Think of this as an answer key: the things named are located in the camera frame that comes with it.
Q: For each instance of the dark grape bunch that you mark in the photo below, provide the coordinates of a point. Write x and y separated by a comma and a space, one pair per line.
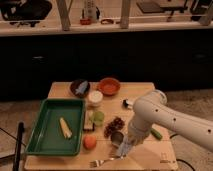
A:
115, 125

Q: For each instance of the black office chair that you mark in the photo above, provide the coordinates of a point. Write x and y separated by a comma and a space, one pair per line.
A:
30, 12

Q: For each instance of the small black white object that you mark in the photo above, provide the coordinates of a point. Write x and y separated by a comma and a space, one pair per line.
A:
127, 104

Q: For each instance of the green plastic tray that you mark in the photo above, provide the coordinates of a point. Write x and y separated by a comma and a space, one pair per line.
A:
47, 138

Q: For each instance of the dark bowl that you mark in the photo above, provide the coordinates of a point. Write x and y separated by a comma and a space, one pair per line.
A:
74, 85

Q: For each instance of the small metal cup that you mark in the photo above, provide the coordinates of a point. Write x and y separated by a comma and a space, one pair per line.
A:
116, 138

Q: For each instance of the grey blue towel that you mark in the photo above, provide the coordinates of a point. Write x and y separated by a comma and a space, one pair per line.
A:
123, 149

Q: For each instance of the blue fish toy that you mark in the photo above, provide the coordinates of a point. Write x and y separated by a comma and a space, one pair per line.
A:
82, 87

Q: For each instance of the green pepper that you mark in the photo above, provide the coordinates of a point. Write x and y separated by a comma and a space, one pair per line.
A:
156, 134

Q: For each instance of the yellow corn cob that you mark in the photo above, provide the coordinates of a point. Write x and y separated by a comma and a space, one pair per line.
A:
65, 129

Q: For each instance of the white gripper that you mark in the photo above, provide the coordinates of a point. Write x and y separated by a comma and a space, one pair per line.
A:
135, 137

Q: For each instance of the orange round fruit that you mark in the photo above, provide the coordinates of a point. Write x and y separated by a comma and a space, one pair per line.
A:
89, 142

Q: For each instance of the orange bowl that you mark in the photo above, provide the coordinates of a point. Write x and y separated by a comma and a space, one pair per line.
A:
109, 86

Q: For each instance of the silver metal fork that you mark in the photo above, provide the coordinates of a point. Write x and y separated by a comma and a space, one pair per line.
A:
98, 163

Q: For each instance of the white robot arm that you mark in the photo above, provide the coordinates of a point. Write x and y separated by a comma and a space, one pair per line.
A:
151, 109

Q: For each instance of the black pole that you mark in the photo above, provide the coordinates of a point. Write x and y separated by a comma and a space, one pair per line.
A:
18, 147

